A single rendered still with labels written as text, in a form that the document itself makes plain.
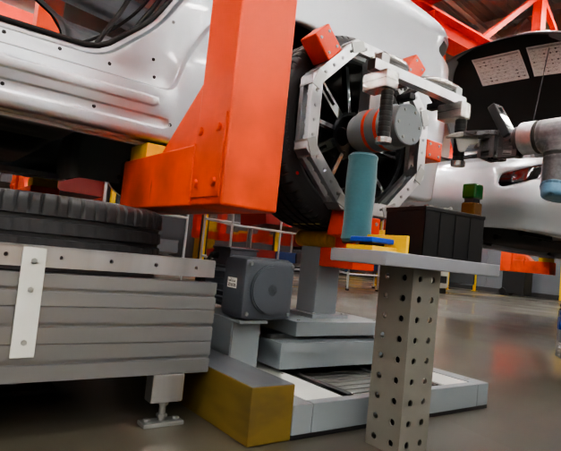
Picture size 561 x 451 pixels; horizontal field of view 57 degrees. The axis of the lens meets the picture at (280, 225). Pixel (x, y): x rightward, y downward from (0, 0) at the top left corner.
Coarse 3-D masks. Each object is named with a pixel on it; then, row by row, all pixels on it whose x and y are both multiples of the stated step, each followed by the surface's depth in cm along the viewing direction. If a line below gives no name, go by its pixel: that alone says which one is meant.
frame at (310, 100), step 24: (360, 48) 162; (312, 72) 153; (312, 96) 152; (312, 120) 152; (312, 144) 151; (312, 168) 157; (408, 168) 184; (336, 192) 159; (408, 192) 178; (384, 216) 170
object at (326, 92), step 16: (352, 64) 174; (336, 80) 190; (352, 80) 187; (352, 96) 196; (336, 112) 171; (352, 112) 176; (336, 128) 177; (320, 144) 167; (336, 144) 172; (336, 160) 172; (384, 160) 193; (400, 160) 188; (384, 176) 189; (384, 192) 183
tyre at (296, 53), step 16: (304, 48) 161; (304, 64) 160; (288, 96) 157; (288, 112) 157; (288, 128) 157; (288, 144) 157; (288, 160) 157; (288, 176) 158; (304, 176) 161; (400, 176) 187; (288, 192) 162; (304, 192) 161; (288, 208) 170; (304, 208) 163; (320, 208) 165; (288, 224) 183; (304, 224) 175; (320, 224) 168
